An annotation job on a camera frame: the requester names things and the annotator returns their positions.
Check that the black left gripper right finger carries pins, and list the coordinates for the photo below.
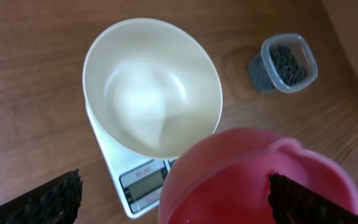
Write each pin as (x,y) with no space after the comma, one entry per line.
(293,203)

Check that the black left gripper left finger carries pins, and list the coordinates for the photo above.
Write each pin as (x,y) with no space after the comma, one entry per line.
(56,201)

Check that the pink scoop blue handle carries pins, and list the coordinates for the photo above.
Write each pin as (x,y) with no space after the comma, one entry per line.
(225,178)

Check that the white digital kitchen scale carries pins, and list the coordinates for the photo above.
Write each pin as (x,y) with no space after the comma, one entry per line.
(138,180)

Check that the white bowl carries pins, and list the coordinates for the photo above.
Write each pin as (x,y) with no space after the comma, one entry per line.
(151,87)

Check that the black beans in container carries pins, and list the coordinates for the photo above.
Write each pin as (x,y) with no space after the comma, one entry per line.
(287,65)

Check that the clear plastic bean container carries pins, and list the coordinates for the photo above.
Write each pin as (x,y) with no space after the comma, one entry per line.
(262,72)

